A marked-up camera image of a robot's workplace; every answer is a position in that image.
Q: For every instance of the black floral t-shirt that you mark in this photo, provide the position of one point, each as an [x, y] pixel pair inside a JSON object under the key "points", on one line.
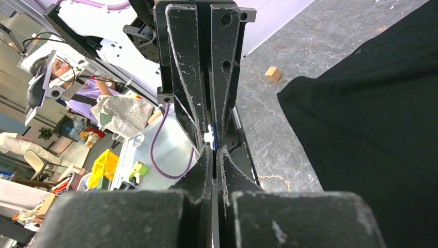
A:
{"points": [[368, 125]]}

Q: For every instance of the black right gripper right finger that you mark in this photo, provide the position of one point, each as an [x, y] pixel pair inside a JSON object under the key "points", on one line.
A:
{"points": [[250, 217]]}

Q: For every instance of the wooden cube near shirt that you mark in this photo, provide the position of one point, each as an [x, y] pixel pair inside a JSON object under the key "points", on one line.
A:
{"points": [[273, 74]]}

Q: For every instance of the yellow plastic crate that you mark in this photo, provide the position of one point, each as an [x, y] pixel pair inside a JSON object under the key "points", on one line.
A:
{"points": [[105, 165]]}

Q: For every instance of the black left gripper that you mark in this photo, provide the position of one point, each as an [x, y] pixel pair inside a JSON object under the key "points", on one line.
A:
{"points": [[198, 45]]}

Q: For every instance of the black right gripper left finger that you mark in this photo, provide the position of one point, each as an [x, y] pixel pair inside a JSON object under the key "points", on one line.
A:
{"points": [[177, 217]]}

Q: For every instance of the floral cloth bag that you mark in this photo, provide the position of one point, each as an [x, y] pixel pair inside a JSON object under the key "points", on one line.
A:
{"points": [[122, 115]]}

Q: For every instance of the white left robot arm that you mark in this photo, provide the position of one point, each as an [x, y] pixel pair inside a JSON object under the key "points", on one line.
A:
{"points": [[95, 30]]}

